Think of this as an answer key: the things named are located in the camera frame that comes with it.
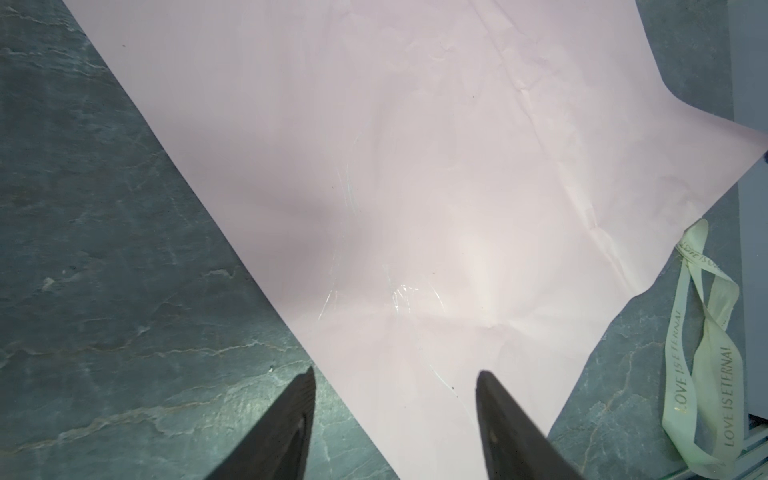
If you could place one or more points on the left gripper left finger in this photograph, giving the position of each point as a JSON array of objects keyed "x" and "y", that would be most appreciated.
[{"x": 277, "y": 446}]

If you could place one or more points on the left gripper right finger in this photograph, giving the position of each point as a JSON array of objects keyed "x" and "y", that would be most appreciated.
[{"x": 513, "y": 447}]

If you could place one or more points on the pink purple wrapping paper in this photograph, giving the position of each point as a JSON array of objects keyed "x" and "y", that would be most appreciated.
[{"x": 427, "y": 189}]

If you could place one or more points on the cream printed ribbon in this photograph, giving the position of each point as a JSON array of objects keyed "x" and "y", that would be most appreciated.
[{"x": 703, "y": 411}]

